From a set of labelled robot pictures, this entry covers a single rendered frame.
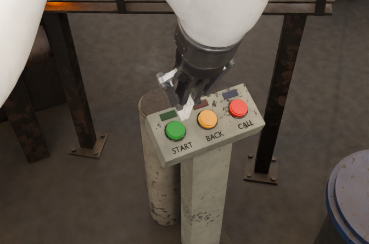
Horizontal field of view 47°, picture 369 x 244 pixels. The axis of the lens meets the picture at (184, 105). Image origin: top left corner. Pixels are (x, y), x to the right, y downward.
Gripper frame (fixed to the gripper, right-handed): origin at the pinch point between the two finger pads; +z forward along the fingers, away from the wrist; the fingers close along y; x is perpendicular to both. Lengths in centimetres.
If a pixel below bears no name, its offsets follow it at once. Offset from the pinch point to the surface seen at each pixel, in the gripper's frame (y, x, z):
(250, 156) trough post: -39, -1, 75
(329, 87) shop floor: -91, -18, 83
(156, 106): -1.7, -11.9, 25.5
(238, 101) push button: -15.3, -1.2, 11.7
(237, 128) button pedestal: -12.8, 4.0, 12.8
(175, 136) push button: 0.7, 1.3, 11.6
